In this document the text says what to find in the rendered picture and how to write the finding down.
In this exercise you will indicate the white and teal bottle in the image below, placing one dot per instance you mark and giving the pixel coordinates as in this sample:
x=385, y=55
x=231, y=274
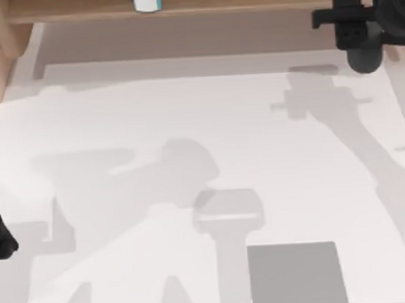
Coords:
x=144, y=1

